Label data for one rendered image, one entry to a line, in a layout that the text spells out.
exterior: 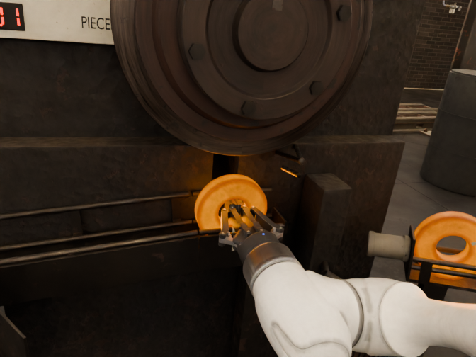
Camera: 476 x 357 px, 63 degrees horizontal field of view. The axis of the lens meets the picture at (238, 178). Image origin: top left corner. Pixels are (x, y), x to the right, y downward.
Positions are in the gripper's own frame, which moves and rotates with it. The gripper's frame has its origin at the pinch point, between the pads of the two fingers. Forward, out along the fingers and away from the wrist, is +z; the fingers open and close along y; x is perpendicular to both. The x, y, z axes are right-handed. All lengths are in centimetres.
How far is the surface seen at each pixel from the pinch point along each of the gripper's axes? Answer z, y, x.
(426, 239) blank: -14.3, 40.9, -4.1
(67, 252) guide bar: -2.9, -32.8, -6.9
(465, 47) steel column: 281, 348, 11
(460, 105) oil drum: 149, 222, -18
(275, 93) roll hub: -9.2, 2.4, 26.0
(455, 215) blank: -15.7, 44.7, 2.4
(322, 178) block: 2.6, 22.6, 3.5
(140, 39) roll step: -3.1, -19.0, 32.4
